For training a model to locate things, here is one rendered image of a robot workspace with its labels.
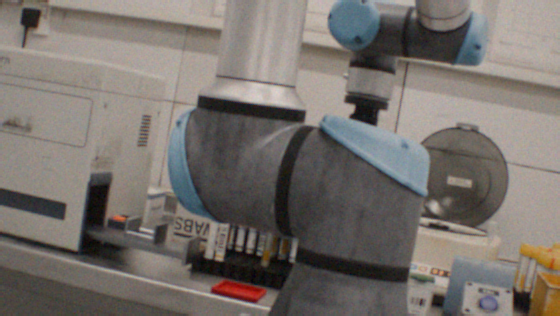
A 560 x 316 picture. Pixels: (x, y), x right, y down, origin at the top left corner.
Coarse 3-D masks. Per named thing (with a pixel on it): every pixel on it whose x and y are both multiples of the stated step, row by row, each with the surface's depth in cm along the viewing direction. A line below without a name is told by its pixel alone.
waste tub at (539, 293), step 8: (536, 272) 115; (536, 280) 115; (544, 280) 107; (552, 280) 115; (536, 288) 113; (544, 288) 106; (552, 288) 103; (536, 296) 112; (544, 296) 105; (552, 296) 103; (536, 304) 110; (544, 304) 103; (552, 304) 103; (528, 312) 116; (536, 312) 109; (544, 312) 103; (552, 312) 103
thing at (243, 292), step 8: (224, 280) 113; (216, 288) 107; (224, 288) 111; (232, 288) 112; (240, 288) 113; (248, 288) 113; (256, 288) 112; (232, 296) 107; (240, 296) 106; (248, 296) 106; (256, 296) 107
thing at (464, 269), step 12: (456, 264) 115; (468, 264) 115; (480, 264) 114; (492, 264) 114; (504, 264) 117; (456, 276) 115; (468, 276) 115; (480, 276) 114; (492, 276) 114; (504, 276) 113; (456, 288) 115; (504, 288) 113; (456, 300) 115; (444, 312) 116; (456, 312) 115
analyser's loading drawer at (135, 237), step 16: (96, 224) 121; (128, 224) 114; (160, 224) 115; (112, 240) 115; (128, 240) 114; (144, 240) 114; (160, 240) 116; (192, 240) 114; (176, 256) 113; (192, 256) 115
